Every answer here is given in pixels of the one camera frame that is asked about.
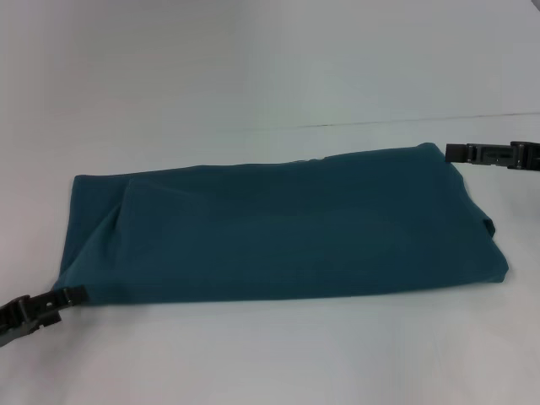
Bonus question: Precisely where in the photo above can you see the blue-green shirt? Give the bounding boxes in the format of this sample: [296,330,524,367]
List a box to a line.
[50,142,507,308]

